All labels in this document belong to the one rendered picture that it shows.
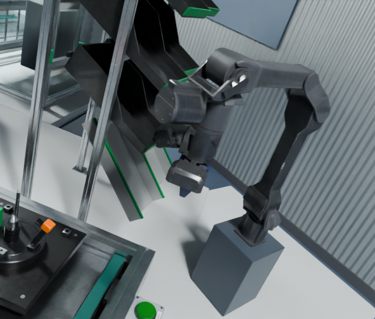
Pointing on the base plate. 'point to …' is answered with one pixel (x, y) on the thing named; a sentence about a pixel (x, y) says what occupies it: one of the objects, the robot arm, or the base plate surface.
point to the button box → (137, 306)
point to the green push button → (146, 310)
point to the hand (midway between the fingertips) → (187, 181)
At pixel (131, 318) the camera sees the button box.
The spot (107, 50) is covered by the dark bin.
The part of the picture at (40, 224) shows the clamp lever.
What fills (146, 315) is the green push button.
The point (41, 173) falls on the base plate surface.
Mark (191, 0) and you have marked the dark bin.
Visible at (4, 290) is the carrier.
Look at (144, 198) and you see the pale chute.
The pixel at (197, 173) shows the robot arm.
